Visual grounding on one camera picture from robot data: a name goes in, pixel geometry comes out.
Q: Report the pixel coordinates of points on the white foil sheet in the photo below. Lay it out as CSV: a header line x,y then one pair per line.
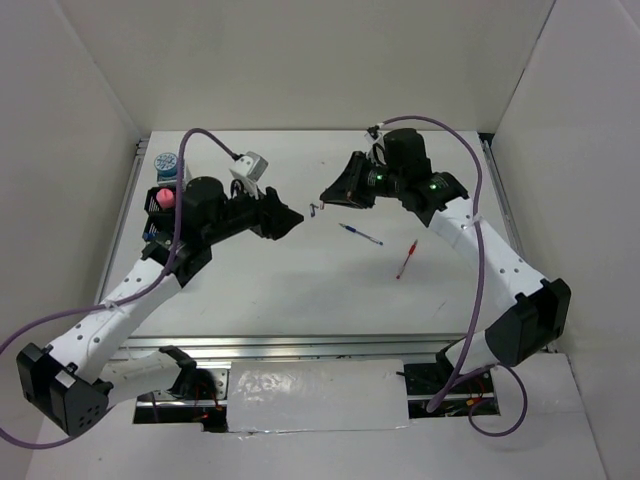
x,y
316,396

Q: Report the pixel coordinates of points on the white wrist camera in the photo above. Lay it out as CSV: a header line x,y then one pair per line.
x,y
248,169
375,135

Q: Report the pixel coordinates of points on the black mesh container rear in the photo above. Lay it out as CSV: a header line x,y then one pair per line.
x,y
151,205

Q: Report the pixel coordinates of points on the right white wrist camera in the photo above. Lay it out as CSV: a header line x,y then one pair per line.
x,y
375,135

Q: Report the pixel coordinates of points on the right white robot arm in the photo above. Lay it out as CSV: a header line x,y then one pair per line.
x,y
533,309

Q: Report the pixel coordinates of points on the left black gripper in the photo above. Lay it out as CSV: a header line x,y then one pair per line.
x,y
274,219

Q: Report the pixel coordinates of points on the blue slime jar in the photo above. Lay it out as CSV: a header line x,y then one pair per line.
x,y
166,166

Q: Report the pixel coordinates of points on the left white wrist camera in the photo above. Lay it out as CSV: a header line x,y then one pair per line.
x,y
248,169

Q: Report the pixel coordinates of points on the pink capped marker tube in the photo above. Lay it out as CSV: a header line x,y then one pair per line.
x,y
165,198

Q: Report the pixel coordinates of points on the black mesh container front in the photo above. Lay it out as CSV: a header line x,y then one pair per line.
x,y
161,224

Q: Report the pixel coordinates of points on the black mesh container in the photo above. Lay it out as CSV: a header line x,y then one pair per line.
x,y
151,205
161,224

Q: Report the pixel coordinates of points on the silver mesh container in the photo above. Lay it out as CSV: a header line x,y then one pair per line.
x,y
172,177

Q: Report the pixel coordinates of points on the blue pen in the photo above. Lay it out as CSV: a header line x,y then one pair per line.
x,y
359,233

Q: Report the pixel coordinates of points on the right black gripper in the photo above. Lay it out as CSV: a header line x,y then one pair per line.
x,y
347,188

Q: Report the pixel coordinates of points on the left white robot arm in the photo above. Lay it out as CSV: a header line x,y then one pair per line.
x,y
72,380

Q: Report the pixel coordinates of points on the aluminium frame rail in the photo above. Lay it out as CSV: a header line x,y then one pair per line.
x,y
314,347

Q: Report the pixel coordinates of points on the red pen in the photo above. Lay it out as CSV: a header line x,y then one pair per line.
x,y
403,266

